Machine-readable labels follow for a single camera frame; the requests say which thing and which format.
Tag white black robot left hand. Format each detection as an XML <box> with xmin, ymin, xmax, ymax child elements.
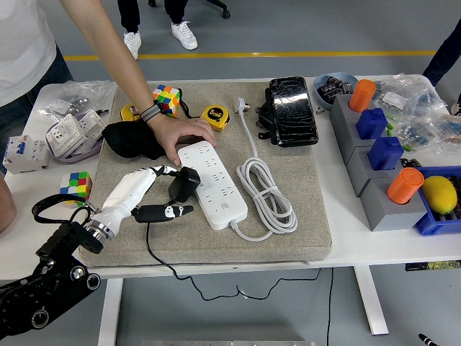
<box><xmin>92</xmin><ymin>164</ymin><xmax>195</xmax><ymax>231</ymax></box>

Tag person's left hand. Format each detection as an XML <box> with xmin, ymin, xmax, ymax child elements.
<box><xmin>147</xmin><ymin>114</ymin><xmax>218</xmax><ymax>167</ymax></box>

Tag thin black plug cord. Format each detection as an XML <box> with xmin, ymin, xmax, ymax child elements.
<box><xmin>145</xmin><ymin>220</ymin><xmax>322</xmax><ymax>301</ymax></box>

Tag black plug adapter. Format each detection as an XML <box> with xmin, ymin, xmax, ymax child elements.
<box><xmin>168</xmin><ymin>166</ymin><xmax>202</xmax><ymax>203</ymax></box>

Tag white power strip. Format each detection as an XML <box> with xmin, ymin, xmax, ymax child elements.
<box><xmin>177</xmin><ymin>141</ymin><xmax>249</xmax><ymax>231</ymax></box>

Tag large colourful puzzle cube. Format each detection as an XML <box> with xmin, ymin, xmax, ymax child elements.
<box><xmin>153</xmin><ymin>84</ymin><xmax>181</xmax><ymax>118</ymax></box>

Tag black wrist watch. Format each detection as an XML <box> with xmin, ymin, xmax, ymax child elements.
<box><xmin>138</xmin><ymin>100</ymin><xmax>169</xmax><ymax>123</ymax></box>

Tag small colourful puzzle cube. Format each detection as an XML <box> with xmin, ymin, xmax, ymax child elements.
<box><xmin>59</xmin><ymin>171</ymin><xmax>94</xmax><ymax>210</ymax></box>

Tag black cloth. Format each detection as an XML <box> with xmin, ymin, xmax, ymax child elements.
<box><xmin>102</xmin><ymin>120</ymin><xmax>169</xmax><ymax>161</ymax></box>

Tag small yellow tape measure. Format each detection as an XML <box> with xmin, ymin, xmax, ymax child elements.
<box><xmin>120</xmin><ymin>103</ymin><xmax>141</xmax><ymax>122</ymax></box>

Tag purple tray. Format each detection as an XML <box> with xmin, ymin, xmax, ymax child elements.
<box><xmin>46</xmin><ymin>111</ymin><xmax>105</xmax><ymax>160</ymax></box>

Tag white table leg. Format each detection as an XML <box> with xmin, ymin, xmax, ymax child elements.
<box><xmin>352</xmin><ymin>265</ymin><xmax>390</xmax><ymax>336</ymax></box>
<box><xmin>97</xmin><ymin>279</ymin><xmax>123</xmax><ymax>346</ymax></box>

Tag black yellow label strip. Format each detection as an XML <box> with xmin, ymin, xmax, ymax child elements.
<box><xmin>404</xmin><ymin>258</ymin><xmax>461</xmax><ymax>271</ymax></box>

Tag black plastic holder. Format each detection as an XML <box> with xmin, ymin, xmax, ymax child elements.
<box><xmin>254</xmin><ymin>87</ymin><xmax>278</xmax><ymax>140</ymax></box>

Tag white circuit breaker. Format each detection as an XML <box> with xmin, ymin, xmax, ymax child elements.
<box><xmin>1</xmin><ymin>135</ymin><xmax>50</xmax><ymax>174</ymax></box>

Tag clear bag with metal parts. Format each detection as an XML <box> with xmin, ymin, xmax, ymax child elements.
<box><xmin>37</xmin><ymin>79</ymin><xmax>117</xmax><ymax>118</ymax></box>

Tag glossy black cracked case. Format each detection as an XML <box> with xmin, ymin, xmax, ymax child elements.
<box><xmin>269</xmin><ymin>75</ymin><xmax>321</xmax><ymax>147</ymax></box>

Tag blue plastic bin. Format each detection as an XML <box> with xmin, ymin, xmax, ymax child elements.
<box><xmin>412</xmin><ymin>164</ymin><xmax>461</xmax><ymax>237</ymax></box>

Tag person in white shoes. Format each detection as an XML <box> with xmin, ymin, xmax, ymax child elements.
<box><xmin>117</xmin><ymin>0</ymin><xmax>199</xmax><ymax>61</ymax></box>

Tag grey block holder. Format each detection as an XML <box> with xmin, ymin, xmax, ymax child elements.
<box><xmin>348</xmin><ymin>146</ymin><xmax>400</xmax><ymax>198</ymax></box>
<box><xmin>338</xmin><ymin>122</ymin><xmax>379</xmax><ymax>166</ymax></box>
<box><xmin>359</xmin><ymin>176</ymin><xmax>430</xmax><ymax>232</ymax></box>
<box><xmin>329</xmin><ymin>94</ymin><xmax>362</xmax><ymax>140</ymax></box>

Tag light blue bowl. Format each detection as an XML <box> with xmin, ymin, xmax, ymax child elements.
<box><xmin>312</xmin><ymin>71</ymin><xmax>358</xmax><ymax>111</ymax></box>

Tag yellow lemon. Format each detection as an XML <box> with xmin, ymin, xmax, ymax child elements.
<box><xmin>421</xmin><ymin>175</ymin><xmax>458</xmax><ymax>213</ymax></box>

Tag grey-brown mat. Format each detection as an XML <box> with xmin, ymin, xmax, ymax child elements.
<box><xmin>78</xmin><ymin>81</ymin><xmax>333</xmax><ymax>268</ymax></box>

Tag black capacitors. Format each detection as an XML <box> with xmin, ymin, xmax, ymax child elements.
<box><xmin>318</xmin><ymin>75</ymin><xmax>356</xmax><ymax>100</ymax></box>

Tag orange cylinder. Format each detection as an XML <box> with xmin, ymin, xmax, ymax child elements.
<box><xmin>347</xmin><ymin>79</ymin><xmax>377</xmax><ymax>112</ymax></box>
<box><xmin>386</xmin><ymin>167</ymin><xmax>424</xmax><ymax>205</ymax></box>

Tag blue block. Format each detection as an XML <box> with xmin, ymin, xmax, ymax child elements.
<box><xmin>367</xmin><ymin>136</ymin><xmax>404</xmax><ymax>171</ymax></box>
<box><xmin>355</xmin><ymin>107</ymin><xmax>389</xmax><ymax>140</ymax></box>

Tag clear bag with blue parts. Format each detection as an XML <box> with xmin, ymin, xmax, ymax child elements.
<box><xmin>395</xmin><ymin>118</ymin><xmax>439</xmax><ymax>151</ymax></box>

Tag clear bag with brown parts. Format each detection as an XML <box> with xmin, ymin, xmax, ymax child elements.
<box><xmin>430</xmin><ymin>113</ymin><xmax>461</xmax><ymax>154</ymax></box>

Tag clear bag with white label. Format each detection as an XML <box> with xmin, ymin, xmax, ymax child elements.
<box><xmin>374</xmin><ymin>74</ymin><xmax>449</xmax><ymax>116</ymax></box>

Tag person in dark trousers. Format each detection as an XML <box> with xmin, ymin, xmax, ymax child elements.
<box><xmin>421</xmin><ymin>30</ymin><xmax>461</xmax><ymax>87</ymax></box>

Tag yellow tape measure with strap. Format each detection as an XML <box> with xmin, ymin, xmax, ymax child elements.
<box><xmin>176</xmin><ymin>87</ymin><xmax>231</xmax><ymax>131</ymax></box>

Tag white power strip cable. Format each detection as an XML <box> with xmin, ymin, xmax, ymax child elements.
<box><xmin>227</xmin><ymin>95</ymin><xmax>299</xmax><ymax>242</ymax></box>

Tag small white wall socket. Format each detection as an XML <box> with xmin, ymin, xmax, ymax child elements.
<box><xmin>77</xmin><ymin>109</ymin><xmax>107</xmax><ymax>138</ymax></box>

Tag large white wall socket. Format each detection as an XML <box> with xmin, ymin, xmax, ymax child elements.
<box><xmin>45</xmin><ymin>113</ymin><xmax>87</xmax><ymax>159</ymax></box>

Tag black hanging cable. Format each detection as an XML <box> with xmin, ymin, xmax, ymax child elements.
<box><xmin>326</xmin><ymin>268</ymin><xmax>334</xmax><ymax>346</ymax></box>

